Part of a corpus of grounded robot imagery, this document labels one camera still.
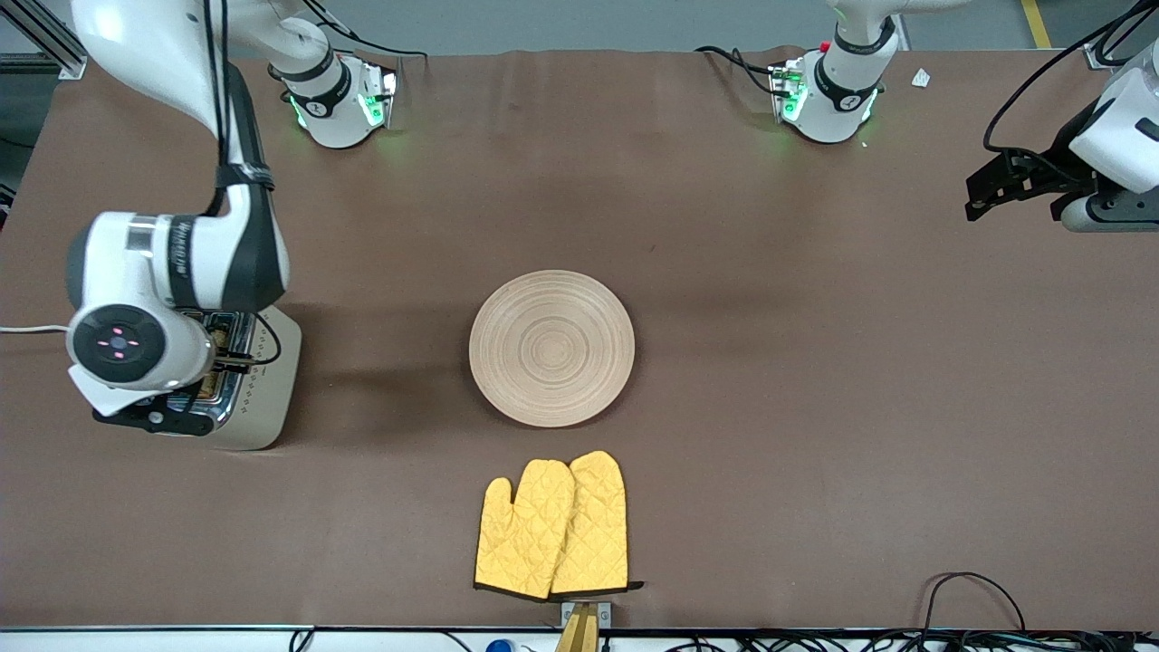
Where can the yellow quilted oven mitt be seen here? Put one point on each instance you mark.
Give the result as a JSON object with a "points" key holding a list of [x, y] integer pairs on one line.
{"points": [[598, 525], [521, 534]]}

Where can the aluminium frame profile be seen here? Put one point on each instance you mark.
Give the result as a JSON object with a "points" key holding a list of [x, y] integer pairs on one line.
{"points": [[1097, 58], [45, 50]]}

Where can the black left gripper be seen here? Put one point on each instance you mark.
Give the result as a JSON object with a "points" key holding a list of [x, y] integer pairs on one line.
{"points": [[1056, 174]]}

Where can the wooden stick with metal bracket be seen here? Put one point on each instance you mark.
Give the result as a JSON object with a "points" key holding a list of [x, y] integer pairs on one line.
{"points": [[579, 629]]}

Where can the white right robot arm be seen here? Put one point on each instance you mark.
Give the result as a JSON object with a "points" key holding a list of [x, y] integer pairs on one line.
{"points": [[136, 263]]}

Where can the small crumpled white paper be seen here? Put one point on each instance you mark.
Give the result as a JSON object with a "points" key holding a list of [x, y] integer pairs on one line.
{"points": [[921, 78]]}

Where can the white table edge rail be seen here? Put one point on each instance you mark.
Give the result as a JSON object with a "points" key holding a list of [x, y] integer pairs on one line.
{"points": [[181, 641]]}

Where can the beige chrome two-slot toaster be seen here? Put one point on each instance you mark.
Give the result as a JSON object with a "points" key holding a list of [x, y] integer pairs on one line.
{"points": [[272, 403]]}

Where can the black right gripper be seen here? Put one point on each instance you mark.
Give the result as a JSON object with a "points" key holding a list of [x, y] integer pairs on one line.
{"points": [[238, 369]]}

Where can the brown table cover sheet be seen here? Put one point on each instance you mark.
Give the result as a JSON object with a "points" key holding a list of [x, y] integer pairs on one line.
{"points": [[634, 181]]}

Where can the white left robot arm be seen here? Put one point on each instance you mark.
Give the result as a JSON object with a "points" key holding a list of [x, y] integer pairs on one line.
{"points": [[842, 100]]}

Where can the round wooden plate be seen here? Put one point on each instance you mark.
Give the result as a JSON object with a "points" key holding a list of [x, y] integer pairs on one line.
{"points": [[552, 349]]}

